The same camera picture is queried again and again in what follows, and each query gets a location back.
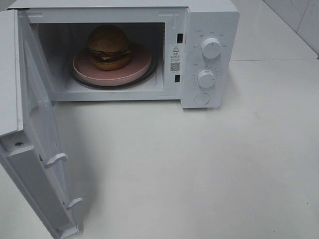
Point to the white warning label sticker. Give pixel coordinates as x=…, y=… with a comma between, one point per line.
x=176, y=56

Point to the pink round plate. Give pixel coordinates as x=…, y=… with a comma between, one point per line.
x=138, y=65

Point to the burger with lettuce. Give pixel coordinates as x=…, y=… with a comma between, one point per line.
x=108, y=48

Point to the upper white microwave knob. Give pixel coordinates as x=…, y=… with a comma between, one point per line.
x=211, y=47

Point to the round white door release button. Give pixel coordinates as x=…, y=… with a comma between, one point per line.
x=202, y=98

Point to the white microwave knob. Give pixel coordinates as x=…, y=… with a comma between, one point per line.
x=206, y=78
x=211, y=47

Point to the white microwave oven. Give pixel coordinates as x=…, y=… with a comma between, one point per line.
x=65, y=25

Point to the glass microwave turntable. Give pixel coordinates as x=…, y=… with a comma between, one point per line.
x=144, y=78

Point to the white microwave door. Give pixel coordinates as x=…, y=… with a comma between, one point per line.
x=30, y=149

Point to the lower white microwave knob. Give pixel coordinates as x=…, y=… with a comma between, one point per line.
x=206, y=78

